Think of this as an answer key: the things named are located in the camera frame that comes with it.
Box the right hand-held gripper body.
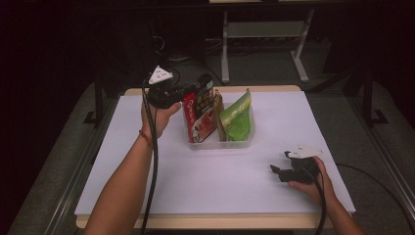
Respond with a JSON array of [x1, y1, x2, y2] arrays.
[[279, 144, 325, 185]]

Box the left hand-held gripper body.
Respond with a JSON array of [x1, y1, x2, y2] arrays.
[[146, 65, 184, 110]]

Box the red and black food packet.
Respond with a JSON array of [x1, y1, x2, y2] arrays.
[[182, 73, 218, 144]]

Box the gold brown snack packet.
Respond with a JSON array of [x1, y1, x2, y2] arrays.
[[211, 89, 228, 143]]

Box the green snack packet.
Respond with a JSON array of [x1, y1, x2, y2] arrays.
[[218, 88, 254, 142]]

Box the clear plastic container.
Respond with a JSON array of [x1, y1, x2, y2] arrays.
[[181, 101, 256, 151]]

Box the person's left hand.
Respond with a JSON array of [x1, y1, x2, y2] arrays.
[[140, 97, 183, 141]]

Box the person's right hand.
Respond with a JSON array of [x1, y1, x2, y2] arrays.
[[288, 156, 338, 208]]

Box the black metal stand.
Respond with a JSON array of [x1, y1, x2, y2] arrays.
[[345, 68, 390, 127], [82, 73, 106, 127]]

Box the white table sheet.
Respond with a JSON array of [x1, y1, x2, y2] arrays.
[[73, 90, 356, 216]]

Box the black floor cables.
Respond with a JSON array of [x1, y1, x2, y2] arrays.
[[153, 32, 227, 88]]

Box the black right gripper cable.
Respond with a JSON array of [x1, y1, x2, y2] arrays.
[[301, 164, 328, 235]]

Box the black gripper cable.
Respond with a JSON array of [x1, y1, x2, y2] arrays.
[[301, 164, 328, 235], [140, 67, 182, 235]]

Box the red string bracelet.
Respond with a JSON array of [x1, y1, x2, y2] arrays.
[[138, 129, 153, 147]]

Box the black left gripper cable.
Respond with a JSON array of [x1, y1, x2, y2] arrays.
[[140, 67, 182, 235]]

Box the thin black floor cable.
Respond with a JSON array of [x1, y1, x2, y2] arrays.
[[336, 163, 415, 233]]

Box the white metal frame stand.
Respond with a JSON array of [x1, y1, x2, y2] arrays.
[[220, 9, 316, 84]]

